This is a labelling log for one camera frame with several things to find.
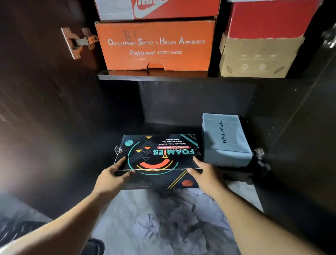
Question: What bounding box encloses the person's left hand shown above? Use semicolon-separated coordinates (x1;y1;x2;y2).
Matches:
93;157;136;201

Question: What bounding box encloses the red small shoebox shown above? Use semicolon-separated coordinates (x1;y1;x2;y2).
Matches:
225;0;323;39

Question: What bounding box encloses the person's left forearm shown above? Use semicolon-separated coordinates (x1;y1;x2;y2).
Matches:
0;189;116;255

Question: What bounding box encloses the light blue Veranevada box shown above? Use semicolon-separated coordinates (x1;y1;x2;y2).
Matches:
201;113;254;168

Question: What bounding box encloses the person's right forearm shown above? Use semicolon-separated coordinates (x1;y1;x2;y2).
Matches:
214;185;326;255

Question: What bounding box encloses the dark wooden cabinet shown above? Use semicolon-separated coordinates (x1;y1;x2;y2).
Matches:
0;0;336;255

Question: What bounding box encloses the black Foamies shoebox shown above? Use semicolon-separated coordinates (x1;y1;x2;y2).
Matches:
114;134;203;190

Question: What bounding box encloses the tan cardboard shoebox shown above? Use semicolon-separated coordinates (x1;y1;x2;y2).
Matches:
219;33;306;78

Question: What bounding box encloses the person's right hand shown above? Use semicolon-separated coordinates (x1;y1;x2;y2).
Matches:
187;156;228;199

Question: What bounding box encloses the orange shoe box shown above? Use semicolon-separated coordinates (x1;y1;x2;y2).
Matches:
95;17;217;72

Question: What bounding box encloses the black patterned plastic stool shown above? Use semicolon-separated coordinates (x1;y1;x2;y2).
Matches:
0;220;53;247

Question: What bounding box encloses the white paper pile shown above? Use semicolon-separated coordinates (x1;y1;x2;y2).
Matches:
128;188;237;255

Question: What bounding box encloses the red and white shoe box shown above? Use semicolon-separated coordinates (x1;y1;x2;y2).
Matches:
94;0;221;21

